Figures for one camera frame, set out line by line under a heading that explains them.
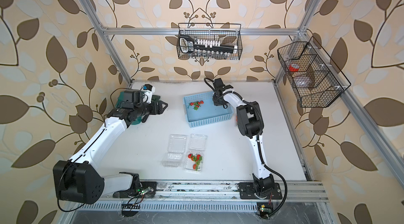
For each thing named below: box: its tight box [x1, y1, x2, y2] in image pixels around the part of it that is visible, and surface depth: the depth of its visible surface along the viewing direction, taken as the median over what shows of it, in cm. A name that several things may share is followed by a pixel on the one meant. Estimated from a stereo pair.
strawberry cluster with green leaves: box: [187, 100, 205, 111], surface depth 107 cm
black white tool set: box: [178, 34, 239, 55], surface depth 84 cm
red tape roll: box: [288, 63, 300, 73], surface depth 84 cm
